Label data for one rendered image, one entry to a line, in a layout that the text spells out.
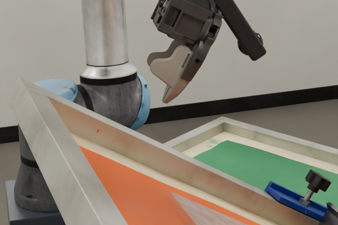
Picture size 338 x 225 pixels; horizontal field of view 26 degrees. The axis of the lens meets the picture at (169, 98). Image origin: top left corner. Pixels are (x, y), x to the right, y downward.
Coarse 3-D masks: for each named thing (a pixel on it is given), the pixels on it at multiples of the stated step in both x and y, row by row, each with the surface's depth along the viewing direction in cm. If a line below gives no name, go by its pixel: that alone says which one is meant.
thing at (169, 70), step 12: (180, 48) 102; (156, 60) 102; (168, 60) 102; (180, 60) 102; (156, 72) 103; (168, 72) 103; (180, 72) 103; (168, 84) 103; (180, 84) 103; (168, 96) 104
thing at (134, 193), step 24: (96, 168) 95; (120, 168) 102; (120, 192) 91; (144, 192) 97; (168, 192) 104; (144, 216) 87; (168, 216) 93; (192, 216) 99; (216, 216) 106; (240, 216) 115
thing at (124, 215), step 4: (120, 212) 83; (124, 216) 83; (128, 216) 84; (132, 216) 84; (128, 220) 82; (132, 220) 83; (136, 220) 84; (140, 220) 85; (128, 224) 81; (132, 224) 82; (136, 224) 82; (140, 224) 83; (144, 224) 84; (148, 224) 85; (152, 224) 86
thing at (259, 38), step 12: (216, 0) 101; (228, 0) 101; (228, 12) 102; (240, 12) 102; (228, 24) 102; (240, 24) 102; (240, 36) 103; (252, 36) 103; (240, 48) 105; (252, 48) 104; (264, 48) 104; (252, 60) 105
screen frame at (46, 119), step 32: (32, 96) 98; (32, 128) 91; (64, 128) 91; (96, 128) 108; (128, 128) 113; (64, 160) 78; (160, 160) 113; (192, 160) 117; (64, 192) 75; (96, 192) 73; (224, 192) 119; (256, 192) 121; (96, 224) 66; (288, 224) 126
